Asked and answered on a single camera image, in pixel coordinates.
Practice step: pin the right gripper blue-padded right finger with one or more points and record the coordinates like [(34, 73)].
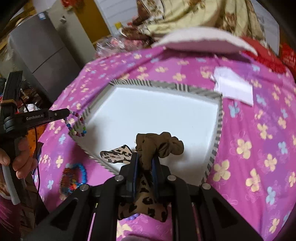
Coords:
[(156, 176)]

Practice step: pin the red gift bag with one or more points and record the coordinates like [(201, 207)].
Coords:
[(287, 56)]

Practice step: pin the cream floral quilt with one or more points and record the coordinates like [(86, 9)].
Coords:
[(158, 18)]

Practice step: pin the purple floral bedsheet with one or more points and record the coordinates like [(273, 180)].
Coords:
[(254, 169)]

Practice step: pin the brown scrunchie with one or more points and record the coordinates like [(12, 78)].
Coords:
[(162, 145)]

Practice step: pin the pale pink pillow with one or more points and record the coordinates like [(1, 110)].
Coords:
[(205, 40)]

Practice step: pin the grey refrigerator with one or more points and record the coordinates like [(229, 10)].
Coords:
[(41, 54)]

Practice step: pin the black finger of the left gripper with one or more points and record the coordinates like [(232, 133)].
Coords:
[(59, 114)]

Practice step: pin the white paper sheet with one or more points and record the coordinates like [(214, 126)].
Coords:
[(231, 85)]

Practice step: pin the striped tray white inside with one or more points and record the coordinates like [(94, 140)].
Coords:
[(125, 108)]

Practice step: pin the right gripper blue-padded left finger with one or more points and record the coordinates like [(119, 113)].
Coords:
[(131, 179)]

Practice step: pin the red cushion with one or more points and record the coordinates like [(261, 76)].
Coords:
[(265, 56)]

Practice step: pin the person's left hand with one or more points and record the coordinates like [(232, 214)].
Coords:
[(23, 164)]

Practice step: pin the clear plastic bag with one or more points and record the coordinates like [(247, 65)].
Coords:
[(110, 45)]

